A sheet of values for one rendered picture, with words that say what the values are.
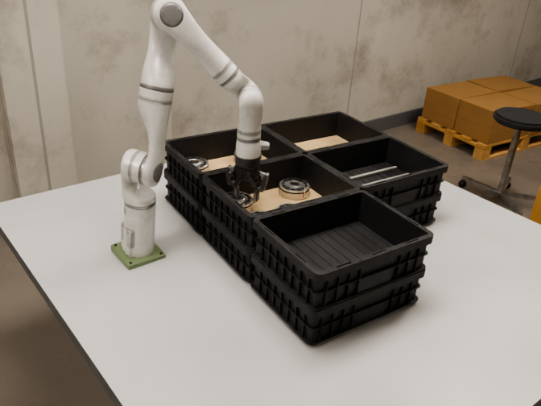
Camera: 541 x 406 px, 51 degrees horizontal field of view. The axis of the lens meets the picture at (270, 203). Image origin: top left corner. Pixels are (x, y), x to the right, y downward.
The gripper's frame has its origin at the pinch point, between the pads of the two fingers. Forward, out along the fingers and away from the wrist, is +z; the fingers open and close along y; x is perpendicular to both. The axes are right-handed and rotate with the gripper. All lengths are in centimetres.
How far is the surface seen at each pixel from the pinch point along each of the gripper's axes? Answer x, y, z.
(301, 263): -35.8, 27.5, -5.4
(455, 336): -20, 67, 17
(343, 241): -5.8, 32.6, 4.7
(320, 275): -39, 33, -6
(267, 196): 11.1, 3.5, 4.7
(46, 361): -12, -78, 88
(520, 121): 207, 98, 28
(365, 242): -3.5, 38.8, 4.7
